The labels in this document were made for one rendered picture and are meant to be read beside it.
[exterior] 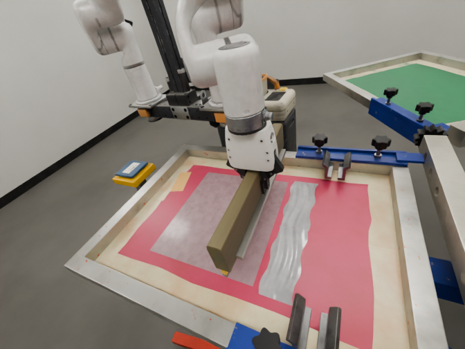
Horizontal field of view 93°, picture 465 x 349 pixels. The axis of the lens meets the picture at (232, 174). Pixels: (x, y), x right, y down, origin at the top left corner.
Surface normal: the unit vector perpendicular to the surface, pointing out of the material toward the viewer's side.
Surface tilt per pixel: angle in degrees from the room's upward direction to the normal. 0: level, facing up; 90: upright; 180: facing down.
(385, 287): 0
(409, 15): 90
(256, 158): 93
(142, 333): 0
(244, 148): 92
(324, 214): 0
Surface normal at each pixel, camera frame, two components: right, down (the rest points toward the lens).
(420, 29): -0.40, 0.63
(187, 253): -0.19, -0.76
